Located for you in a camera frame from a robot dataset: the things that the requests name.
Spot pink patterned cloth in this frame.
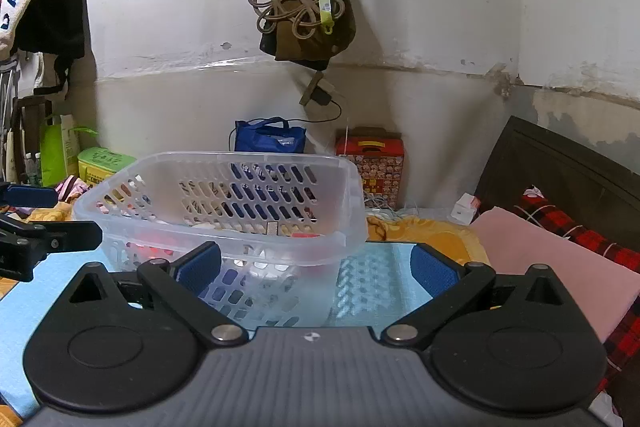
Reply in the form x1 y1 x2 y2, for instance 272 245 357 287
54 176 92 208

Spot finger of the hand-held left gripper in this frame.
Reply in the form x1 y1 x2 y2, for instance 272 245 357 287
0 213 104 284
0 181 59 208

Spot red item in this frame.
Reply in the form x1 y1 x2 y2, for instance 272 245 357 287
125 229 177 261

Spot black hanging garment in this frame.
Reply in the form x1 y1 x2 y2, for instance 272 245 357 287
10 0 87 102

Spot red printed carton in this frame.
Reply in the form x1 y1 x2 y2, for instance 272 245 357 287
334 126 405 210

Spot dark wooden headboard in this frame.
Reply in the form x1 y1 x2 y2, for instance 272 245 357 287
474 115 640 254

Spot blue tote bag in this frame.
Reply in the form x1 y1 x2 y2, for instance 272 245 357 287
233 117 308 154

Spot white tangled cables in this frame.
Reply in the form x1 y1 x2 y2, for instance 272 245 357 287
364 193 408 222

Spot pink folded blanket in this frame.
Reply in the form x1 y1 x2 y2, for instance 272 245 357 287
469 205 640 344

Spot clear water bottles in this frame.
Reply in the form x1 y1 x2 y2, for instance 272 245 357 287
21 151 44 188

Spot green plastic crate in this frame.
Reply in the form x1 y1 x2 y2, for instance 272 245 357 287
77 146 139 186

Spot beige coiled rope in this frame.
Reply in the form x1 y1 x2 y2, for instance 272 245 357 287
247 0 347 41

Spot clear plastic basket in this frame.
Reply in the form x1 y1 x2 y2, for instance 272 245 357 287
72 151 369 329

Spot small white box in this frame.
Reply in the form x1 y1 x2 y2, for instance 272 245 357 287
451 192 482 226

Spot wooden wall block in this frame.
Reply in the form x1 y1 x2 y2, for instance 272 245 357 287
299 71 327 108

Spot red plaid blanket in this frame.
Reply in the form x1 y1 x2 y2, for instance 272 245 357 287
509 186 640 400

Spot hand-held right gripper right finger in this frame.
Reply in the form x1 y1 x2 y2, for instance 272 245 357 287
381 242 574 351

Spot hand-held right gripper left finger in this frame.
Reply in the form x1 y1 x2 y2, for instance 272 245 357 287
60 241 249 349

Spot green paper bag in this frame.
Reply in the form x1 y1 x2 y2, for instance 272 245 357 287
39 113 96 188

